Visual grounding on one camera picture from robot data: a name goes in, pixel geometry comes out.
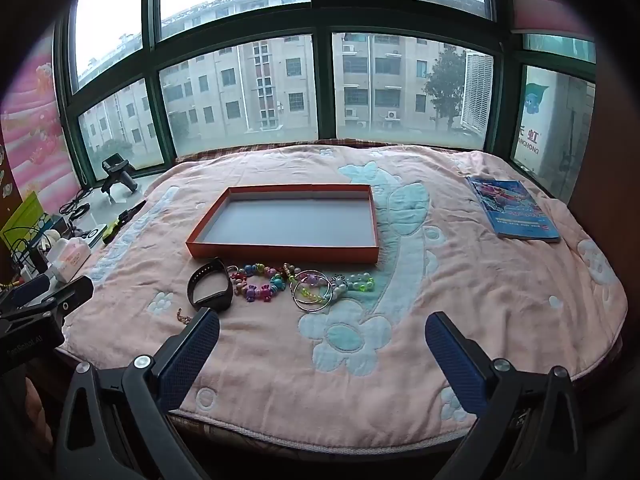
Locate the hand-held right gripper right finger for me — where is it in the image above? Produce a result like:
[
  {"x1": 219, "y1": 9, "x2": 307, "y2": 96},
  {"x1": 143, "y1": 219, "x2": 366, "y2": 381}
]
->
[{"x1": 425, "y1": 311, "x2": 586, "y2": 480}]

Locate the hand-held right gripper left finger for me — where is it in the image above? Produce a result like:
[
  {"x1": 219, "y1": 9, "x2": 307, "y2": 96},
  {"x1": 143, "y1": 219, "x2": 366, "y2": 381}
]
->
[{"x1": 55, "y1": 307, "x2": 221, "y2": 480}]

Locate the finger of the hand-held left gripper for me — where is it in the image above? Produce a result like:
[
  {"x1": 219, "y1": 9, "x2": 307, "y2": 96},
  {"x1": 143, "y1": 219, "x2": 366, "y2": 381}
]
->
[
  {"x1": 0, "y1": 276, "x2": 94, "y2": 333},
  {"x1": 0, "y1": 274, "x2": 51, "y2": 311}
]

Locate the black smart band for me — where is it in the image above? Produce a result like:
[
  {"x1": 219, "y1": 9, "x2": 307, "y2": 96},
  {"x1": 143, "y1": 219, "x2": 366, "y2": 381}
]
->
[{"x1": 186, "y1": 257, "x2": 234, "y2": 311}]

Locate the colourful candy bead bracelet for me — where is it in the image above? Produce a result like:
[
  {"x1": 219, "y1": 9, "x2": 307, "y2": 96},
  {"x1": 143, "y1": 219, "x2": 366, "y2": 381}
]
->
[{"x1": 229, "y1": 261, "x2": 298, "y2": 306}]

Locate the silver bangle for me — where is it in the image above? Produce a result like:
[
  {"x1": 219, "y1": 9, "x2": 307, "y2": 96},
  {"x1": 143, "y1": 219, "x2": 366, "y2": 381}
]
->
[
  {"x1": 291, "y1": 280, "x2": 334, "y2": 314},
  {"x1": 294, "y1": 270, "x2": 331, "y2": 307}
]

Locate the pearl and green bead bracelet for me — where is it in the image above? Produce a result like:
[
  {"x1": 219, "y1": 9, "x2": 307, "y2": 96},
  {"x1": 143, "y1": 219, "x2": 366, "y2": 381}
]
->
[{"x1": 331, "y1": 272, "x2": 374, "y2": 302}]

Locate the orange cardboard tray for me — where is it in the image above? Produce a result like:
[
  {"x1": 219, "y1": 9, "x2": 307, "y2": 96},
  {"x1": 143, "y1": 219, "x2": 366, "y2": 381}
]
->
[{"x1": 185, "y1": 184, "x2": 380, "y2": 265}]

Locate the person's left hand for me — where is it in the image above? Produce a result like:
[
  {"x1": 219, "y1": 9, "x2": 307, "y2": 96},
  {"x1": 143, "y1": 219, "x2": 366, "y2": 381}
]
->
[{"x1": 25, "y1": 377, "x2": 53, "y2": 453}]

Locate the white box with pink label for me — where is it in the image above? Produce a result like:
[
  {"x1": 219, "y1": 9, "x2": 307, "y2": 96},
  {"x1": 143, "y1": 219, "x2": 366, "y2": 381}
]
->
[{"x1": 46, "y1": 237, "x2": 94, "y2": 284}]

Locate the white power bank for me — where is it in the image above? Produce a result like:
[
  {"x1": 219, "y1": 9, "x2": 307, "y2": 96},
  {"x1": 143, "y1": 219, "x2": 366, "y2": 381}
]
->
[{"x1": 79, "y1": 223, "x2": 109, "y2": 249}]

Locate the green box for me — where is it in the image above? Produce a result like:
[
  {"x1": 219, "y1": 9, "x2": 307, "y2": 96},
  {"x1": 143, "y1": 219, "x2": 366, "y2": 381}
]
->
[{"x1": 0, "y1": 191, "x2": 47, "y2": 252}]

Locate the yellow black utility knife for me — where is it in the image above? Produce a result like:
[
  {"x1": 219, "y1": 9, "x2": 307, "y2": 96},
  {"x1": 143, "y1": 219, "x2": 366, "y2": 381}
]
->
[{"x1": 102, "y1": 200, "x2": 148, "y2": 246}]

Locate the blue book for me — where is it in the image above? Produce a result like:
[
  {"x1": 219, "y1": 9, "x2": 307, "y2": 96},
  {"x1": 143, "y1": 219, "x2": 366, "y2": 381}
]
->
[{"x1": 465, "y1": 176, "x2": 561, "y2": 244}]

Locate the white sign with blue figure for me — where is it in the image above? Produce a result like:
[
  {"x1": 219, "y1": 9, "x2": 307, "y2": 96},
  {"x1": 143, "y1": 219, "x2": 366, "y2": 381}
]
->
[{"x1": 512, "y1": 67, "x2": 557, "y2": 171}]

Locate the white louvred cover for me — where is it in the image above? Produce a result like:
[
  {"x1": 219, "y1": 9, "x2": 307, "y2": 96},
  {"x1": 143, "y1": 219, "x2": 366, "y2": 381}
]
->
[{"x1": 460, "y1": 50, "x2": 495, "y2": 136}]

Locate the green tree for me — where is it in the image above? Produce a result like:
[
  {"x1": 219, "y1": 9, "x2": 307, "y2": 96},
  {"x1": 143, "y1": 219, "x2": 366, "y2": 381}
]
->
[{"x1": 425, "y1": 45, "x2": 469, "y2": 131}]

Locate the beige apartment building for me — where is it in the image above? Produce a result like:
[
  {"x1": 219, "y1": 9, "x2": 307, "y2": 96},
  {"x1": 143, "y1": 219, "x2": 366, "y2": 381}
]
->
[{"x1": 77, "y1": 0, "x2": 442, "y2": 161}]

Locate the black wire rack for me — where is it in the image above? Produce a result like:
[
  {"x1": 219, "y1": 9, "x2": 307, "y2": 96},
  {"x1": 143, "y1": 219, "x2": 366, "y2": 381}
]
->
[{"x1": 0, "y1": 224, "x2": 52, "y2": 282}]

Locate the black cable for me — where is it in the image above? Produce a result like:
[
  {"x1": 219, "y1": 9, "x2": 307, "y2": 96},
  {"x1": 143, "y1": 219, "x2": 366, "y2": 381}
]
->
[{"x1": 59, "y1": 194, "x2": 92, "y2": 222}]

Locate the green window frame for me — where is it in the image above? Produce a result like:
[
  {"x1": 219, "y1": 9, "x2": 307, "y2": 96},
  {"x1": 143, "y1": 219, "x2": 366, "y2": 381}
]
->
[{"x1": 52, "y1": 0, "x2": 598, "y2": 196}]

